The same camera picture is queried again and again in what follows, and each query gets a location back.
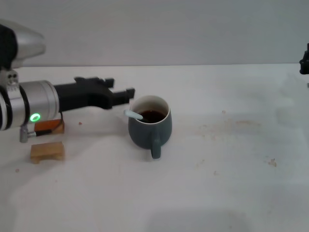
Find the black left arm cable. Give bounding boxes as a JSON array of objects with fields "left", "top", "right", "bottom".
[{"left": 19, "top": 112, "right": 65, "bottom": 144}]

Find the light wooden block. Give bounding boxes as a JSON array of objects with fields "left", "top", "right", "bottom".
[{"left": 30, "top": 142, "right": 65, "bottom": 164}]

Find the reddish brown wooden block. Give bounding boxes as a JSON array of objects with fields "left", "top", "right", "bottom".
[{"left": 34, "top": 118, "right": 65, "bottom": 137}]

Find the blue handled metal spoon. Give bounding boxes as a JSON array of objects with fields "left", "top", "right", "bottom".
[{"left": 123, "top": 109, "right": 150, "bottom": 122}]

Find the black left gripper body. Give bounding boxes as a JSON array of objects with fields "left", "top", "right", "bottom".
[{"left": 53, "top": 76, "right": 114, "bottom": 113}]

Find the dark grey ceramic coffee cup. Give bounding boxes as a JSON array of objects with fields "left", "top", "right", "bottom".
[{"left": 127, "top": 95, "right": 173, "bottom": 160}]

